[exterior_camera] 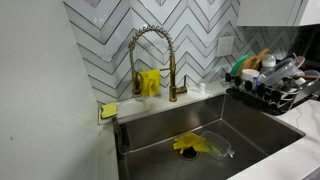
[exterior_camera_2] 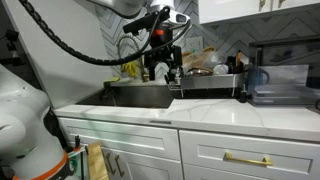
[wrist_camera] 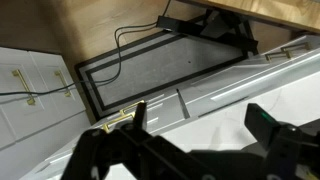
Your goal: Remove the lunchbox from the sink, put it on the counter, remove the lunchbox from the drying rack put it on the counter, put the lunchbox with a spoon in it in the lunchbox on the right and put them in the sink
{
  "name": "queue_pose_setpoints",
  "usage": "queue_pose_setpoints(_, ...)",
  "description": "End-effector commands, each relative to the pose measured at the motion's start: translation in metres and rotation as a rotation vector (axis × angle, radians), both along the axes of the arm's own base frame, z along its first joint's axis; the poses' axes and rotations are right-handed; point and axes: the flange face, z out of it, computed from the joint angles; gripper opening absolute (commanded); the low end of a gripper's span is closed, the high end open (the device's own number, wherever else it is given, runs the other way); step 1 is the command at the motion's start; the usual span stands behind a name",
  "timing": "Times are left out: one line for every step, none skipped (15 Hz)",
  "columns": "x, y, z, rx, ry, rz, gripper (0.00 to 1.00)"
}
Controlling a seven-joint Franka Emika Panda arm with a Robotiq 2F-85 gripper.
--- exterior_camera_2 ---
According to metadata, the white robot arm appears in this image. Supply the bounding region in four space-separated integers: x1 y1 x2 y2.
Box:
0 0 191 180

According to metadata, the black corrugated cable conduit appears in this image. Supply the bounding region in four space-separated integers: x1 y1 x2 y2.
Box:
18 0 193 67

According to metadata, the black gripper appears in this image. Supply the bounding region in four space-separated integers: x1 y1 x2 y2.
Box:
145 22 182 84

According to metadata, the gold spring kitchen faucet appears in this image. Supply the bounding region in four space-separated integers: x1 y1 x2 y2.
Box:
116 35 149 82

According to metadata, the white wall outlet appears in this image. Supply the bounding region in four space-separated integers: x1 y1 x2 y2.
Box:
186 37 203 52

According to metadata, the steel dish drying rack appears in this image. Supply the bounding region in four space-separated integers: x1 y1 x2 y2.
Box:
168 74 243 99

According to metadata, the yellow glove on faucet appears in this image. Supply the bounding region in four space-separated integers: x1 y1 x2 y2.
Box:
121 61 137 77

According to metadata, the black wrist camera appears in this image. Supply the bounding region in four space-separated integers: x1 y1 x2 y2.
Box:
123 11 169 35

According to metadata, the gold drawer handle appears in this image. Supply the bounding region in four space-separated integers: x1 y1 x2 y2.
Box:
224 152 273 166

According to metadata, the yellow green sponge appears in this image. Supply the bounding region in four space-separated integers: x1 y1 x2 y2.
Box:
104 77 120 83

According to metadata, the wooden cutting board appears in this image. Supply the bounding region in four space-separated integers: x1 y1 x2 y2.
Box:
87 142 109 180

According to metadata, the white upper cabinet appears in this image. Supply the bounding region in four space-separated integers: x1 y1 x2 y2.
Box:
198 0 320 24

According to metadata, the stainless steel sink basin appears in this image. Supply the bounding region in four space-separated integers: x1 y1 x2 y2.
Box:
77 85 179 109

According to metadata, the clear water filter pitcher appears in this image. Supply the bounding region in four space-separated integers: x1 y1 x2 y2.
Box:
246 35 320 105

